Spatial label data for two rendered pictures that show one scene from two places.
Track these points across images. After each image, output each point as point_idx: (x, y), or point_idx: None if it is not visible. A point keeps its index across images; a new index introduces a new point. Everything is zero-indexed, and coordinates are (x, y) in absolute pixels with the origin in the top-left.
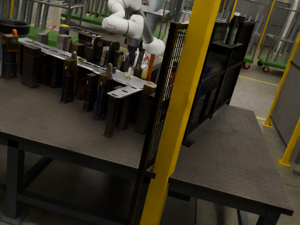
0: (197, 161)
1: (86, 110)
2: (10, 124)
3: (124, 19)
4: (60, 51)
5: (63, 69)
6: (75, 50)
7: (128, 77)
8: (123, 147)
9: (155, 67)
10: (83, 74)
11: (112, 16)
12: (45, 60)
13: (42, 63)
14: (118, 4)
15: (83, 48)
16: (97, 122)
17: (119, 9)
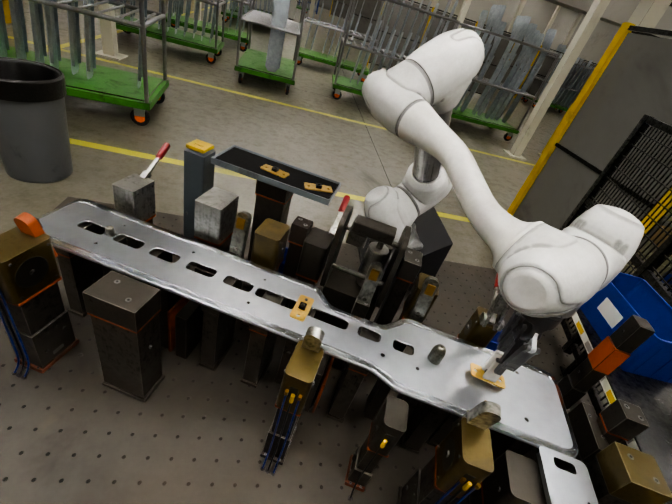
0: None
1: (363, 490)
2: None
3: (594, 250)
4: (218, 263)
5: (280, 397)
6: (268, 252)
7: (498, 384)
8: None
9: (428, 228)
10: (289, 304)
11: (559, 247)
12: (172, 295)
13: (161, 305)
14: (426, 106)
15: (286, 238)
16: None
17: (447, 135)
